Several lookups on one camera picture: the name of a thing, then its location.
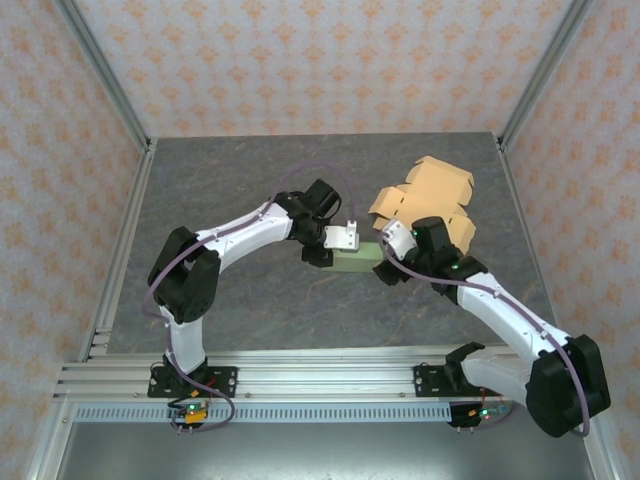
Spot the green paper box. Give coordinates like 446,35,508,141
333,241,387,275

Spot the orange paper box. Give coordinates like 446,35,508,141
368,155,477,256

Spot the grey metal sheet panel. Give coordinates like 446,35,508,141
54,422,596,480

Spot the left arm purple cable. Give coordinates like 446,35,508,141
142,163,361,434

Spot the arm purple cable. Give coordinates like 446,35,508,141
378,232,591,439
142,163,361,434

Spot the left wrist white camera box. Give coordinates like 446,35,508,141
323,221,361,253

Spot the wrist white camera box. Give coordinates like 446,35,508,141
323,221,361,253
380,218,419,262

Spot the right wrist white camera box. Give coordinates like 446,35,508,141
380,218,419,262

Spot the aluminium table side rail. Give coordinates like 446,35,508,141
494,137,571,361
77,139,159,361

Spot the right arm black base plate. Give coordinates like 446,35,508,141
413,364,501,399

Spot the aluminium mounting rail beam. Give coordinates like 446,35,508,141
52,348,601,402

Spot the grey slotted cable duct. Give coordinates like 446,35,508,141
72,403,454,424

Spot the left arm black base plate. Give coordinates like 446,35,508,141
147,366,239,399

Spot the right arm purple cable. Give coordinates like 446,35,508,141
378,232,591,439

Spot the aluminium upright frame post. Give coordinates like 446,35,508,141
497,0,599,151
52,0,154,154

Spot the aluminium lower frame bar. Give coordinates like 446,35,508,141
572,399,624,480
24,399,76,480

